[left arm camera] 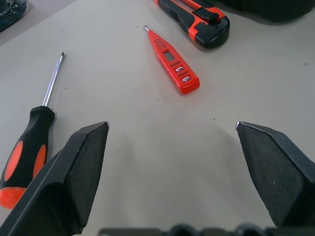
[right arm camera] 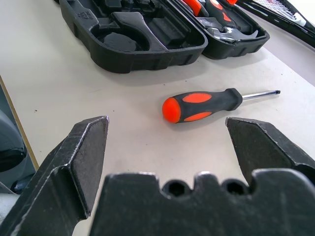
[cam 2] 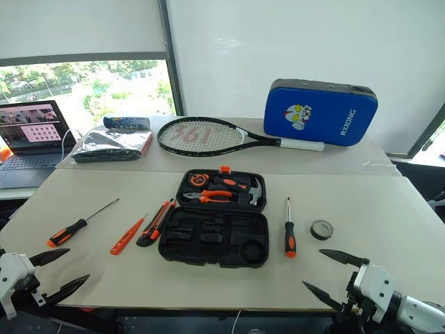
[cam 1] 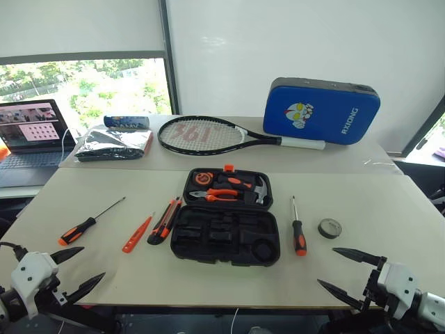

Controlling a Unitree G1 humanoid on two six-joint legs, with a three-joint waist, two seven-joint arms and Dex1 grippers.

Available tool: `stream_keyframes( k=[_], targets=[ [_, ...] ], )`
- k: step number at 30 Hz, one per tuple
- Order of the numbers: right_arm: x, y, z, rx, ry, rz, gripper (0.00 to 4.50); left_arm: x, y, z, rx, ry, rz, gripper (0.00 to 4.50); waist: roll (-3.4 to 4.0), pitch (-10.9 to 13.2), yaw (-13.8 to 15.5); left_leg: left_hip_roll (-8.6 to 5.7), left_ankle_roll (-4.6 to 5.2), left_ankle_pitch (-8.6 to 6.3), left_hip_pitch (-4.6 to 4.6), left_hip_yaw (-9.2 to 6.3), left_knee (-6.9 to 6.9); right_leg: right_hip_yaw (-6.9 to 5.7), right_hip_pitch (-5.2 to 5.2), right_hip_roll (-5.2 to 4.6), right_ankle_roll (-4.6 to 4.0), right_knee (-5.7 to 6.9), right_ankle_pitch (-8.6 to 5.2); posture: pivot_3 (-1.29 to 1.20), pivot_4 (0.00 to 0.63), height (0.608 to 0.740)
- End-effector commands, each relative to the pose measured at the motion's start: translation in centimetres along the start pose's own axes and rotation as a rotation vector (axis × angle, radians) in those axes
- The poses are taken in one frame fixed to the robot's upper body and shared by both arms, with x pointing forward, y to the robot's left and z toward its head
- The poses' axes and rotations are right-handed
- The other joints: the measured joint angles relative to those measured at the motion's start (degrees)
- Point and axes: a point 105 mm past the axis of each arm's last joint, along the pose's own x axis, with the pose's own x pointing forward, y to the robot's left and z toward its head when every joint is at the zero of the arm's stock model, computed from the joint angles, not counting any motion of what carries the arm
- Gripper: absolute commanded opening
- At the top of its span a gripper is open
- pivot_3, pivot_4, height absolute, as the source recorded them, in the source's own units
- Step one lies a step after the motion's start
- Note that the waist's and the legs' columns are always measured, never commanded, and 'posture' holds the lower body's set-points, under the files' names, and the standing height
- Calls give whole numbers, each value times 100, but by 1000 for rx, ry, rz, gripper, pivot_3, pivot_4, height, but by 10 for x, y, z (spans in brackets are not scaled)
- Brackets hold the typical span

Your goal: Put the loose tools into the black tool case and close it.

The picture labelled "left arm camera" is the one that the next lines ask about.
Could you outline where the black orange handle screwdriver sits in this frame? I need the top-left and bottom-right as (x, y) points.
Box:
(0, 51), (65, 209)

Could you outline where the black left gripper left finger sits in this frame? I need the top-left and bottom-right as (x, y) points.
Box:
(0, 121), (110, 236)

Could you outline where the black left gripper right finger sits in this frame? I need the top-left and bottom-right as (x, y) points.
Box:
(235, 121), (315, 229)

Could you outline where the black clothing in plastic bag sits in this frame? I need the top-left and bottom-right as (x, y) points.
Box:
(0, 0), (29, 32)

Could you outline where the black orange utility knife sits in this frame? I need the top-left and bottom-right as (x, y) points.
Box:
(154, 0), (230, 49)

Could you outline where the red voltage tester pen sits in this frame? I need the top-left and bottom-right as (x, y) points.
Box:
(143, 25), (200, 95)

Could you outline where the black tool case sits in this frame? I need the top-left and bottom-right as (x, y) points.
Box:
(216, 0), (315, 23)

